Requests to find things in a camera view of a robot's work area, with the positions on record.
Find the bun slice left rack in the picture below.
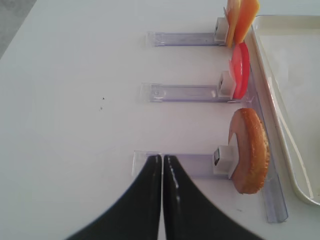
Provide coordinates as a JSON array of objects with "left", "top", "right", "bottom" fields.
[{"left": 228, "top": 108, "right": 270, "bottom": 195}]

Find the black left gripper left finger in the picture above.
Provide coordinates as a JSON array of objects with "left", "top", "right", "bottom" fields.
[{"left": 68, "top": 155, "right": 162, "bottom": 240}]

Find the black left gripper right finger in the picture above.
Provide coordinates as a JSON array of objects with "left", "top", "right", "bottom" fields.
[{"left": 162, "top": 155, "right": 260, "bottom": 240}]

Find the white pusher block left bun lane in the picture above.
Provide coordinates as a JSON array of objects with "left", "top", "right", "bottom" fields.
[{"left": 212, "top": 133, "right": 239, "bottom": 180}]

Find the cream plastic tray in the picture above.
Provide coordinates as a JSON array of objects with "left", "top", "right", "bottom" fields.
[{"left": 252, "top": 15, "right": 320, "bottom": 206}]

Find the white pusher block cheese lane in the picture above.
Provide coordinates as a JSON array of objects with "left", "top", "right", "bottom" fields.
[{"left": 213, "top": 17, "right": 229, "bottom": 44}]

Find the white pusher block tomato lane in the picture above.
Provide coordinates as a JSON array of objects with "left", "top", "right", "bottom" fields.
[{"left": 217, "top": 71, "right": 236, "bottom": 99}]

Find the rear orange cheese slice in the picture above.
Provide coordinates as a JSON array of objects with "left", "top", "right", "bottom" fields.
[{"left": 225, "top": 0, "right": 241, "bottom": 48}]

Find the clear acrylic left rack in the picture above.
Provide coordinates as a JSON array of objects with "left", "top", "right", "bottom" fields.
[{"left": 131, "top": 24, "right": 290, "bottom": 224}]

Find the red tomato slice in rack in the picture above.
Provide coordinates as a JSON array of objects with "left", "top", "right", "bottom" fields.
[{"left": 231, "top": 42, "right": 250, "bottom": 99}]

